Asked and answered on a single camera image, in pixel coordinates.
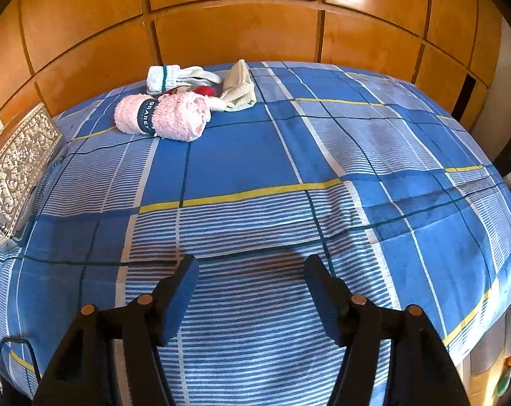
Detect pink towel with label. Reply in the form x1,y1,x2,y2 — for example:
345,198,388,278
113,92,212,142

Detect white sock with teal stripe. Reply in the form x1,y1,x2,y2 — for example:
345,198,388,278
146,64,222,95

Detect red snowman christmas sock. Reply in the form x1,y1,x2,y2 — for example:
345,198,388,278
161,85,216,97

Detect cream cloth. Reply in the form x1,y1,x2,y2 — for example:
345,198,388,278
207,60,257,113

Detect ornate gold tissue box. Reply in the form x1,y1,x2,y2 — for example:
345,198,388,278
0,103,66,250

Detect blue plaid bed sheet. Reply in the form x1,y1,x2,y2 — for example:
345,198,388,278
0,62,511,405

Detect wooden wardrobe panelling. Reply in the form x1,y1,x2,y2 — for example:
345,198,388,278
0,0,503,127

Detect black cable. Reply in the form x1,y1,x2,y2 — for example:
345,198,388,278
0,336,43,394

